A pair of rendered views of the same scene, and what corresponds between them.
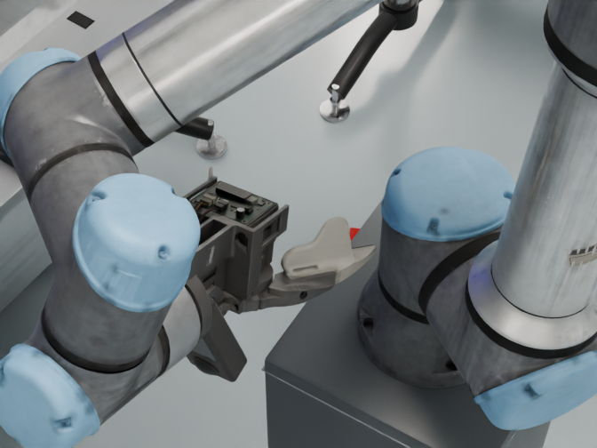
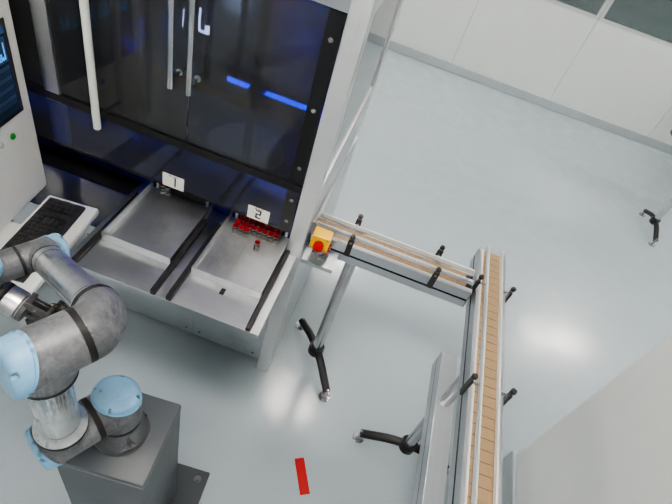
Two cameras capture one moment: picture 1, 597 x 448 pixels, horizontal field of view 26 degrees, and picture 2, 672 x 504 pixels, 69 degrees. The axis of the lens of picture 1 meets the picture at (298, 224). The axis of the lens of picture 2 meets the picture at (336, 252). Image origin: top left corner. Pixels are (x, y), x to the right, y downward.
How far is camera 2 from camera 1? 1.17 m
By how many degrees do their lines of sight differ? 37
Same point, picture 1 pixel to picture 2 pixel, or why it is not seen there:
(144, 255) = not seen: outside the picture
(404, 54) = (398, 458)
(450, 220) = (95, 393)
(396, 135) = (355, 465)
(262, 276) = not seen: hidden behind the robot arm
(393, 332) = not seen: hidden behind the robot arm
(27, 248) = (243, 343)
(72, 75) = (44, 243)
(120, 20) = (224, 301)
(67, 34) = (215, 289)
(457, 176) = (119, 393)
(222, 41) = (45, 268)
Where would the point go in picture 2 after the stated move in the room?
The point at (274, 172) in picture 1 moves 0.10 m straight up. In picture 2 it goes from (321, 421) to (325, 412)
